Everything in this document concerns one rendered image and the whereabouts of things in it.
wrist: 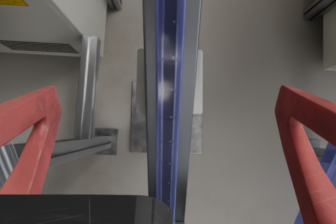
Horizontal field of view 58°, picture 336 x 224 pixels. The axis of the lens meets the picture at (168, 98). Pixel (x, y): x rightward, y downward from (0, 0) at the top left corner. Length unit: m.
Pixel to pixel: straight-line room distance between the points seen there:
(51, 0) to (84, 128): 0.31
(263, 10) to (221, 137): 0.49
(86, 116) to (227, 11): 0.66
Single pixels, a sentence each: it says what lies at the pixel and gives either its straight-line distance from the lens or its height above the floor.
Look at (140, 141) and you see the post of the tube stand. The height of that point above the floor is 0.01.
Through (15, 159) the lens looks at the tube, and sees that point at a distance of 0.23.
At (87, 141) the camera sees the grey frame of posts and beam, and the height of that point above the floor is 0.33.
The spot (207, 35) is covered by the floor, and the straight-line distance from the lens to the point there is 1.14.
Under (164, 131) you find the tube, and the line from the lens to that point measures 0.18.
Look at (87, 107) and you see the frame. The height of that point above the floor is 0.32.
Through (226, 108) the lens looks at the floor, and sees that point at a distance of 1.10.
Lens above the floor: 1.08
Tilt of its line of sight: 84 degrees down
